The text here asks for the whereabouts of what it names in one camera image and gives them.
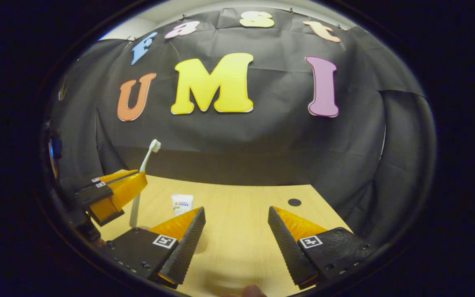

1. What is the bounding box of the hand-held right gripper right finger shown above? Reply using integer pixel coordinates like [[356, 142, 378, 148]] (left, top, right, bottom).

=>
[[268, 205, 376, 290]]

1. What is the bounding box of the black backdrop cloth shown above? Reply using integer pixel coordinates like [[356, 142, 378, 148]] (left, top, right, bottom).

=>
[[42, 6, 436, 248]]

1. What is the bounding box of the wooden desktop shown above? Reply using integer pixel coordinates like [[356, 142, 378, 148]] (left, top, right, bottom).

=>
[[93, 175, 353, 297]]

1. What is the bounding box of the pale green toothbrush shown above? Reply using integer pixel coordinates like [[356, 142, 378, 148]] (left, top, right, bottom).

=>
[[129, 139, 162, 228]]

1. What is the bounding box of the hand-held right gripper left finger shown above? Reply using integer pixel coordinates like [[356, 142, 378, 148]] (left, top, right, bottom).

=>
[[97, 206, 206, 289]]

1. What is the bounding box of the white toothpaste tube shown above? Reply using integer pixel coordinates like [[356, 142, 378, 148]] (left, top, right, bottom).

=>
[[171, 194, 194, 217]]

